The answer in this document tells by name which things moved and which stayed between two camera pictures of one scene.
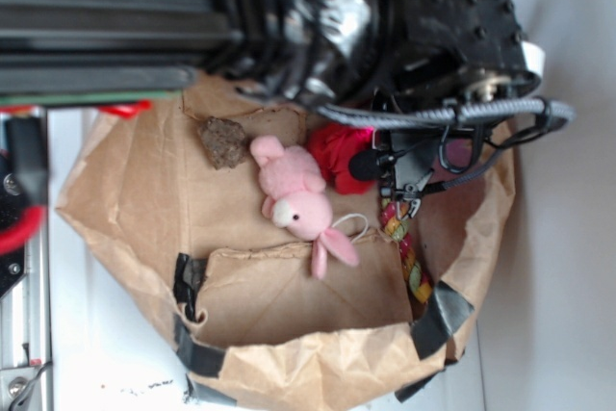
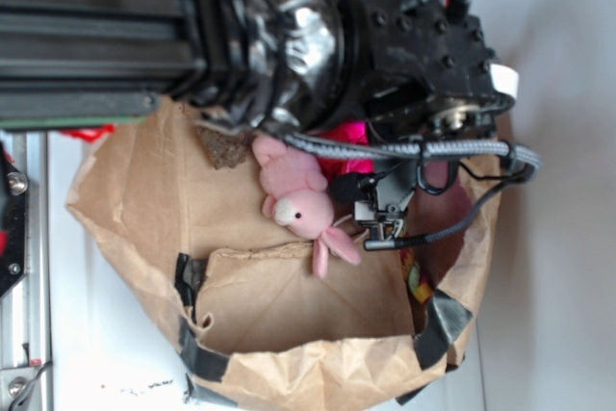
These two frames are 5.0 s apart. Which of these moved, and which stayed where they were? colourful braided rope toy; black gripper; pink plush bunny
Moved: black gripper
Stayed: colourful braided rope toy; pink plush bunny
